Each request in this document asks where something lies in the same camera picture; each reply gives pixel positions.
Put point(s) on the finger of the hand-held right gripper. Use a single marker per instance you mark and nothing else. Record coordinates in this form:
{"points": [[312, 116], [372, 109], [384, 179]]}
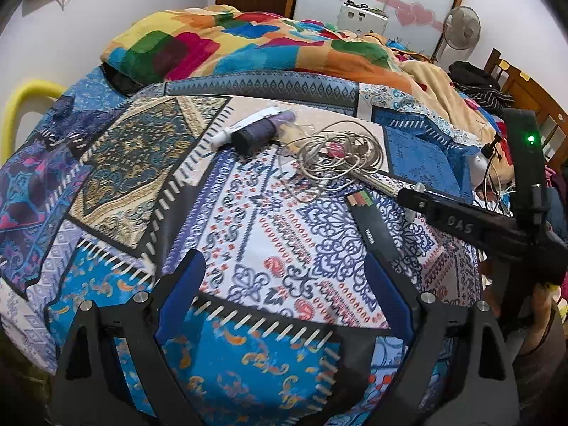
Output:
{"points": [[457, 222]]}

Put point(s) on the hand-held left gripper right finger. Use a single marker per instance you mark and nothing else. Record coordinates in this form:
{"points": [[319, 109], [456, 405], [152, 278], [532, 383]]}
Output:
{"points": [[390, 301]]}

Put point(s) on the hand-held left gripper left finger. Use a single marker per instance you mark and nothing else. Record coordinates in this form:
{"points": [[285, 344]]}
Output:
{"points": [[179, 297]]}

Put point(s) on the long black box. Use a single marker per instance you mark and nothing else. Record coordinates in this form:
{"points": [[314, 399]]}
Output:
{"points": [[375, 230]]}

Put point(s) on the person's right forearm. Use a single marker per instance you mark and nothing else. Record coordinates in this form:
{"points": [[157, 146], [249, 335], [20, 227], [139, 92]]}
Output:
{"points": [[541, 355]]}

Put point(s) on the person's right hand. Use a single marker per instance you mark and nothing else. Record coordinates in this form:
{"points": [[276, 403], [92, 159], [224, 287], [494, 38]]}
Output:
{"points": [[545, 299]]}

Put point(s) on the white rounded device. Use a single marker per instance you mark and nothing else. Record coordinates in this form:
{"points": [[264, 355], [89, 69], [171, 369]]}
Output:
{"points": [[480, 166]]}

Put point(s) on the wooden chair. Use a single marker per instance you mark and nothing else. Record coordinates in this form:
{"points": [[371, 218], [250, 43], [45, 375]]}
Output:
{"points": [[528, 93]]}

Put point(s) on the dark clothes pile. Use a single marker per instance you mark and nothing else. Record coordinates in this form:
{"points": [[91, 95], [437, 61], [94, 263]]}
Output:
{"points": [[475, 77]]}

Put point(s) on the beige blanket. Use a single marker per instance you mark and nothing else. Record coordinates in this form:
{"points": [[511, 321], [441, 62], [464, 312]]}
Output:
{"points": [[435, 93]]}

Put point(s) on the blue patterned bedsheet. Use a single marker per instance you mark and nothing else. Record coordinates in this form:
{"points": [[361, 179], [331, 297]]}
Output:
{"points": [[288, 239]]}

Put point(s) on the white standing fan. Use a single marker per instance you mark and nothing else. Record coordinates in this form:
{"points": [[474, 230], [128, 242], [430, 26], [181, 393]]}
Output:
{"points": [[461, 26]]}

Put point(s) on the dark blue roll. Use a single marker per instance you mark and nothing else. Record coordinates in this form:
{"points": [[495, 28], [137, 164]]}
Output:
{"points": [[253, 137]]}

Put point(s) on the white tube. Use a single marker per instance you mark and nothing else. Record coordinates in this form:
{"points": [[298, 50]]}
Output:
{"points": [[239, 126]]}

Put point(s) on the white machine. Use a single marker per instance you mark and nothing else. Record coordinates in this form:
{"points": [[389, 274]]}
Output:
{"points": [[359, 17]]}

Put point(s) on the colourful patchwork blanket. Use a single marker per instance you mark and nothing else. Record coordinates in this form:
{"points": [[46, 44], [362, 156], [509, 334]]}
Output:
{"points": [[248, 44]]}

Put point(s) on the yellow padded bed rail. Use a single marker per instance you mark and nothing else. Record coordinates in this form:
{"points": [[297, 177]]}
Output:
{"points": [[26, 91]]}

